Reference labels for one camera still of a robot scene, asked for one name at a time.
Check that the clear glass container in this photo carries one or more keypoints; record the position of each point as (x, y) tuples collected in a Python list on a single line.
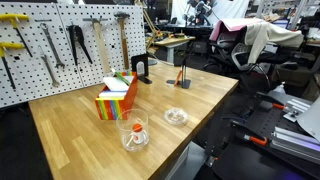
[(125, 122)]

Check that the black metal bookend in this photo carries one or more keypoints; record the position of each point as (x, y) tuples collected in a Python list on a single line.
[(140, 67), (181, 79)]

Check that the white notepad in box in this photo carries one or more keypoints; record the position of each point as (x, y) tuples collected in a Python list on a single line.
[(114, 88)]

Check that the small orange-capped white bottle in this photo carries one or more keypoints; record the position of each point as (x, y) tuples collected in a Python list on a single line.
[(138, 133)]

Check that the rainbow striped orange box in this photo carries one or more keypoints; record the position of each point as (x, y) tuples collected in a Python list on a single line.
[(111, 108)]

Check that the black office chair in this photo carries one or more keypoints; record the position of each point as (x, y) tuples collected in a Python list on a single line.
[(230, 54)]

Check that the wooden desk lamp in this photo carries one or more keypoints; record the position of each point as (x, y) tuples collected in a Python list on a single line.
[(151, 26)]

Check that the black pliers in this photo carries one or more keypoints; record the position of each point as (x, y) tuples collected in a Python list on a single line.
[(76, 35)]

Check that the long silver wrench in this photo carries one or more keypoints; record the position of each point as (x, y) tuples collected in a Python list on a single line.
[(59, 63)]

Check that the short silver wrench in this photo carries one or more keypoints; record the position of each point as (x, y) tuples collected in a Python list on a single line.
[(54, 82)]

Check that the beige cloth on chair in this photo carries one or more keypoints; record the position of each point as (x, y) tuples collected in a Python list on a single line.
[(259, 34)]

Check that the white pegboard panel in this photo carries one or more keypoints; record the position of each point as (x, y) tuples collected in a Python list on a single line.
[(29, 73)]

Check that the aluminium extrusion bars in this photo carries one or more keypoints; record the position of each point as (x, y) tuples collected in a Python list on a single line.
[(302, 146)]

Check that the dark wooden handle hammer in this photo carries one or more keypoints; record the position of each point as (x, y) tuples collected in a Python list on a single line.
[(121, 16)]

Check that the light wooden handle hammer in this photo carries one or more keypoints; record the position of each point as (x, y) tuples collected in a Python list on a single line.
[(100, 43)]

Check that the orange handled tool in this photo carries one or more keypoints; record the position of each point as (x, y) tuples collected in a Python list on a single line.
[(253, 139)]

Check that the yellow T-handle hex key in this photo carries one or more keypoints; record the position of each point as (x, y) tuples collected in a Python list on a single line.
[(14, 19)]

